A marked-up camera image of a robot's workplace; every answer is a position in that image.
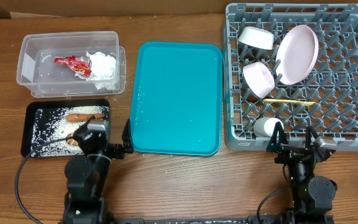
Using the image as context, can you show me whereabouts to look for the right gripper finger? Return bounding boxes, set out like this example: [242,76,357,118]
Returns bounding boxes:
[266,122,288,151]
[305,126,318,148]

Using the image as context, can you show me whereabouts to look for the pale green cup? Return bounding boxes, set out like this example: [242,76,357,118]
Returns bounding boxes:
[254,117,284,138]

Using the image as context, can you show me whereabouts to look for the brown food scraps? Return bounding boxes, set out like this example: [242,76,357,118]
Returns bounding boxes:
[66,133,78,146]

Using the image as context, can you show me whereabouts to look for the yellow plastic spoon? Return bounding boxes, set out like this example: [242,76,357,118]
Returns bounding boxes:
[263,98,316,106]

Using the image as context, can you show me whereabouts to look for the orange carrot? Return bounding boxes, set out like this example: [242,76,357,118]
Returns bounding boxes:
[65,113,106,123]

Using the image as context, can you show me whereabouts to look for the pink bowl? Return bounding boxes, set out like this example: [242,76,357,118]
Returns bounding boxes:
[242,62,275,98]

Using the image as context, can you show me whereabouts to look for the white napkin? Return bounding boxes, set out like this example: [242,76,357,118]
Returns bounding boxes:
[86,52,118,90]

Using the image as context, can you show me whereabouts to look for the red foil wrapper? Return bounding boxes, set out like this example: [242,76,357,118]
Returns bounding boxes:
[54,55,91,77]

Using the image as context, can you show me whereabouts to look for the pink plate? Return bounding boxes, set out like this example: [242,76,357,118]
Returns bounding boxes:
[276,25,319,85]

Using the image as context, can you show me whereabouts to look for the pale green bowl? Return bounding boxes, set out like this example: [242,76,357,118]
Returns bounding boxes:
[238,26,274,50]

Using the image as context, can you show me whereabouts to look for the white rice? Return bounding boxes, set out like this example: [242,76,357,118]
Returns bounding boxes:
[30,106,109,157]

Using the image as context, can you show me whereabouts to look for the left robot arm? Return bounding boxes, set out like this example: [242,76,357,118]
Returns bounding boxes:
[61,117,134,224]

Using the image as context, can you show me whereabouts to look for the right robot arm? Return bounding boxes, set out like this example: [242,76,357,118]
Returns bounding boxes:
[256,122,337,223]

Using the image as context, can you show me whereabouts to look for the black plastic tray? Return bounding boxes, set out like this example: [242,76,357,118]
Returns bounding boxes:
[21,99,109,156]

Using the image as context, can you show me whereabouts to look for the teal plastic tray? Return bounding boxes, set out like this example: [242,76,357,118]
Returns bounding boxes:
[130,41,223,156]

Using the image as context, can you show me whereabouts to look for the clear plastic bin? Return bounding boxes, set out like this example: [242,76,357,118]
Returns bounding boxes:
[16,31,126,98]

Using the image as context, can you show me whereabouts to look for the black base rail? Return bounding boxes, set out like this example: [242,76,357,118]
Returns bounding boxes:
[57,214,335,224]

